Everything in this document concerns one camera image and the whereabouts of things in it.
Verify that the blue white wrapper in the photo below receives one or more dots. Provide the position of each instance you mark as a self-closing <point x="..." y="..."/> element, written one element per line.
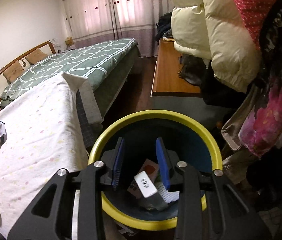
<point x="3" y="135"/>

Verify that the pink floral garment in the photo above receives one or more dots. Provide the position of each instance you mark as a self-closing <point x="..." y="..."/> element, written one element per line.
<point x="263" y="125"/>

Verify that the left brown pillow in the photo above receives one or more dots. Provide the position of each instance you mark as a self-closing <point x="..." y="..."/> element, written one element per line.
<point x="13" y="72"/>

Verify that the wooden bed headboard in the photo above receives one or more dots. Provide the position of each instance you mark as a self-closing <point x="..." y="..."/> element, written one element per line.
<point x="47" y="47"/>

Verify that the wooden desk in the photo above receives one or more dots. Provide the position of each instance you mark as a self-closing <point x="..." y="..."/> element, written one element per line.
<point x="166" y="81"/>

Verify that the white dotted table cloth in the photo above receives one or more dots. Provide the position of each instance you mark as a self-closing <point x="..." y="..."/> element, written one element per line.
<point x="43" y="135"/>

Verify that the white small box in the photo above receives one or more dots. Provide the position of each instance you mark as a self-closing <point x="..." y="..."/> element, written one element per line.
<point x="145" y="185"/>

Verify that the brown pillow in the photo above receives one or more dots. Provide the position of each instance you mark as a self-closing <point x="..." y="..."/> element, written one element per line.
<point x="36" y="56"/>
<point x="13" y="72"/>

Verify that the cream puffer jacket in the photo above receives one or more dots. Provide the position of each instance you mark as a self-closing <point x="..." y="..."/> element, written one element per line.
<point x="214" y="30"/>

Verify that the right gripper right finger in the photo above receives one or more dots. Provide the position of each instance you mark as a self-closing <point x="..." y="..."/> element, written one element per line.
<point x="167" y="160"/>

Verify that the yellow rimmed trash bin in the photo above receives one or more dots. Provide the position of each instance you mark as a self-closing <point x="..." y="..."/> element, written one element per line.
<point x="192" y="142"/>

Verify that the green plaid bed quilt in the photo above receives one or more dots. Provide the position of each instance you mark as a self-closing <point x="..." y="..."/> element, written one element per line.
<point x="94" y="62"/>

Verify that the red patterned carton in bin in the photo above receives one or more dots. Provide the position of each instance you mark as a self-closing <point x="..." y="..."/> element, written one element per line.
<point x="151" y="168"/>

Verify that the pink striped curtain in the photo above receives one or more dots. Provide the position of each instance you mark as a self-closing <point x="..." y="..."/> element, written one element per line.
<point x="94" y="21"/>

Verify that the right brown pillow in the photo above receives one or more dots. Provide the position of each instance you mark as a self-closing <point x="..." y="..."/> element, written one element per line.
<point x="36" y="56"/>

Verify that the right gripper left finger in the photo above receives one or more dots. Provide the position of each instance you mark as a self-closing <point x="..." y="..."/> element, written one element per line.
<point x="113" y="160"/>

